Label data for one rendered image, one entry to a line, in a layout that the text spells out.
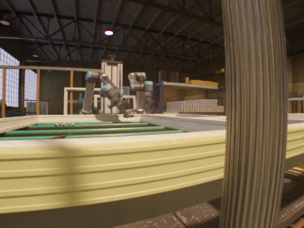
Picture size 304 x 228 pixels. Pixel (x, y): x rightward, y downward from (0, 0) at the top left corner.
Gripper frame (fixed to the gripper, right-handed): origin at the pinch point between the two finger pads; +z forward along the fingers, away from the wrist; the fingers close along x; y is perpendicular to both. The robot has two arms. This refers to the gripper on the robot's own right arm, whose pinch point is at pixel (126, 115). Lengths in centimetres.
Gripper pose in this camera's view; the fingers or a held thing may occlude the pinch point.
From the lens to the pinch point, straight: 154.1
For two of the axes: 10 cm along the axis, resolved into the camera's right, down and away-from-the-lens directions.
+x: -3.6, -1.6, 9.2
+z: 5.2, 7.8, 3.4
